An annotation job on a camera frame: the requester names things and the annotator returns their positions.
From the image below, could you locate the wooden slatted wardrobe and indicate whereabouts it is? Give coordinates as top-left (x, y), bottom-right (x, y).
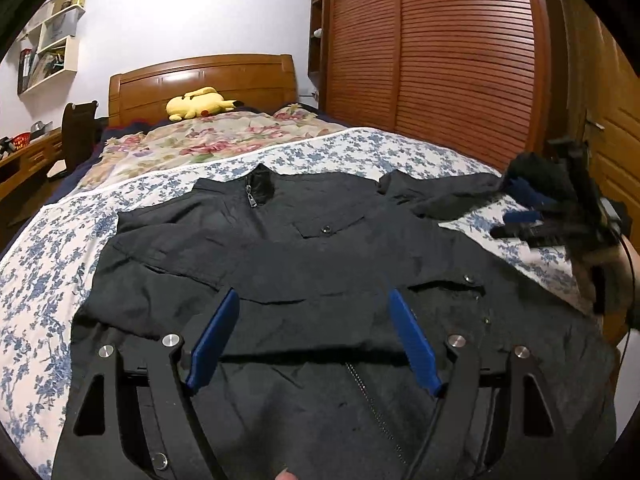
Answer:
top-left (307, 0), bottom-right (553, 173)

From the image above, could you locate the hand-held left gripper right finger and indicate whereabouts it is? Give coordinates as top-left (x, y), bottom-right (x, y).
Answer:
top-left (387, 287), bottom-right (583, 480)

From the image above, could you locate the yellow plush toy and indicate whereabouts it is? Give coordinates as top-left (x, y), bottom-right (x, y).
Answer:
top-left (166, 87), bottom-right (240, 123)

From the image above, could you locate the white wall shelf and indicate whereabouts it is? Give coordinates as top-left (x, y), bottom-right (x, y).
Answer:
top-left (17, 0), bottom-right (87, 96)

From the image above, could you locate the pink floral quilt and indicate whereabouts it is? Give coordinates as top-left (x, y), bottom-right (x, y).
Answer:
top-left (75, 102), bottom-right (351, 193)

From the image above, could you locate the wooden desk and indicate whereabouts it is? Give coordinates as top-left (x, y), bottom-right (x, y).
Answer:
top-left (0, 127), bottom-right (66, 251)

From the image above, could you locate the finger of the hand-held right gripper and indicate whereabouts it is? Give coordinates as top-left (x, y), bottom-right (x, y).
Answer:
top-left (502, 152), bottom-right (576, 209)
top-left (490, 210), bottom-right (572, 249)

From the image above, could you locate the black zip jacket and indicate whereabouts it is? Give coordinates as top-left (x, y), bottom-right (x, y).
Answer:
top-left (50, 162), bottom-right (621, 480)

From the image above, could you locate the blue floral bed sheet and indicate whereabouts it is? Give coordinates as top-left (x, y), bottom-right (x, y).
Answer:
top-left (0, 127), bottom-right (596, 480)

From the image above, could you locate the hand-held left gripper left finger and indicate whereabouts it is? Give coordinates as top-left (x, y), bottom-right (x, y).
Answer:
top-left (52, 287), bottom-right (241, 480)

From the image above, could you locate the wooden headboard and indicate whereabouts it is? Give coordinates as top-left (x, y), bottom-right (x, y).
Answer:
top-left (108, 53), bottom-right (299, 128)

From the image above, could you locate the dark chair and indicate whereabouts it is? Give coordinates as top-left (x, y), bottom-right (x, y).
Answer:
top-left (47, 101), bottom-right (99, 181)

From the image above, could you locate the black cable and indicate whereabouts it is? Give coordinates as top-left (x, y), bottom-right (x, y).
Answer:
top-left (616, 230), bottom-right (640, 396)

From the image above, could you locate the wooden door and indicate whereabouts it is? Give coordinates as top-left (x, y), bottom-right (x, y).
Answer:
top-left (552, 0), bottom-right (640, 246)

